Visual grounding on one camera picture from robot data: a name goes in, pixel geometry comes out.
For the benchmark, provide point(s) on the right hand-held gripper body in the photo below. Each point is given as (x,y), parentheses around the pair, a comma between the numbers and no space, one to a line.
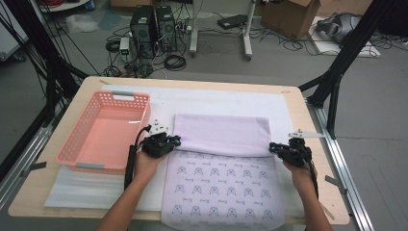
(296,154)

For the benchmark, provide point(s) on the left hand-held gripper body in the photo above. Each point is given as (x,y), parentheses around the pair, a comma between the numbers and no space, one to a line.
(157,146)

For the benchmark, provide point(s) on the lilac printed towel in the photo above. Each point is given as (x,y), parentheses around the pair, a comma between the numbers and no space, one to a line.
(221,134)

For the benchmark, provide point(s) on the pink plastic basket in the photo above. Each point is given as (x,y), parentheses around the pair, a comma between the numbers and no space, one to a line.
(106,138)

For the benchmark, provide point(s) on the person's left hand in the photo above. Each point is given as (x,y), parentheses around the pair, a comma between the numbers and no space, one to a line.
(147,170)

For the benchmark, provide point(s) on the person's right hand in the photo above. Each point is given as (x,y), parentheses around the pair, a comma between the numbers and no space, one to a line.
(303,179)

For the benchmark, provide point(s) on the dark grey table clamp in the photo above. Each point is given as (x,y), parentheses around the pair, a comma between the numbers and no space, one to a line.
(37,166)
(335,183)

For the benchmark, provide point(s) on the white grid mat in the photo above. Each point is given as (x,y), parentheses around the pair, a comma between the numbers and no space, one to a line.
(208,99)

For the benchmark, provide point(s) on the beige tape strip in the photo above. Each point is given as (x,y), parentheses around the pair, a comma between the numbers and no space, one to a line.
(327,211)

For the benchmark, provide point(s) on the small white device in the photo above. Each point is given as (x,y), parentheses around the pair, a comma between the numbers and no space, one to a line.
(124,45)

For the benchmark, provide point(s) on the white metal stand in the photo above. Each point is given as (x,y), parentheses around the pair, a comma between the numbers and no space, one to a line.
(193,32)

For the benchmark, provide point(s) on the black computer tower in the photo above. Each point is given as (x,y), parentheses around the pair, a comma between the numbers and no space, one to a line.
(166,29)
(142,32)

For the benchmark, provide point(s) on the white flat board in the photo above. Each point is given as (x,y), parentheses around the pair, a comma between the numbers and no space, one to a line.
(369,51)

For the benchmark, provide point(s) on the brown cardboard box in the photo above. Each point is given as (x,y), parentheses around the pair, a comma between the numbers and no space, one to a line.
(288,19)

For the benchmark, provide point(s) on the black flat device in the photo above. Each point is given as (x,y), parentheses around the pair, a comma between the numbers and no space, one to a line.
(231,21)

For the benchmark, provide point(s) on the grey rounded device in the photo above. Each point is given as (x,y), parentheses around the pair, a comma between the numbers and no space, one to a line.
(340,27)

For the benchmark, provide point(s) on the white plastic bag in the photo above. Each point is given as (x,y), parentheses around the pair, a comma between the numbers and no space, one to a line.
(81,24)

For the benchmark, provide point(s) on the white round table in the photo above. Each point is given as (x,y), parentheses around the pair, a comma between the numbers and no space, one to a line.
(64,6)

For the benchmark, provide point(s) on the aluminium rail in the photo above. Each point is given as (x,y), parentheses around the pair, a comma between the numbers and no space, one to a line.
(29,150)
(335,157)

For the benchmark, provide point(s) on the black metal frame post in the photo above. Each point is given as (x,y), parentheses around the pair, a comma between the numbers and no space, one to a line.
(349,48)
(35,35)

